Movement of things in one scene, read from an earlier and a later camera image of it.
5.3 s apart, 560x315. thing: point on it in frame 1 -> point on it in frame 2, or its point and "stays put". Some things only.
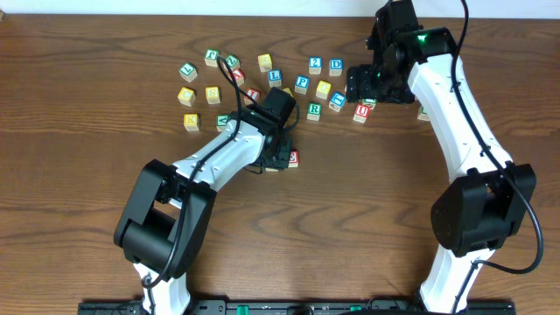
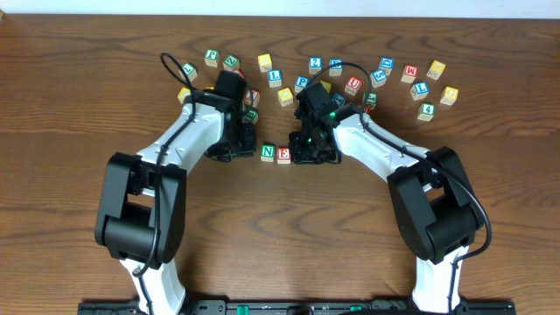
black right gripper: x=359 y=81 -> x=309 y=153
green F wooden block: x=370 y=101 stays put
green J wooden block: x=211 y=56 stays put
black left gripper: x=277 y=157 -> x=236 y=149
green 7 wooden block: x=188 y=72 stays put
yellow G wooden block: x=323 y=89 stays put
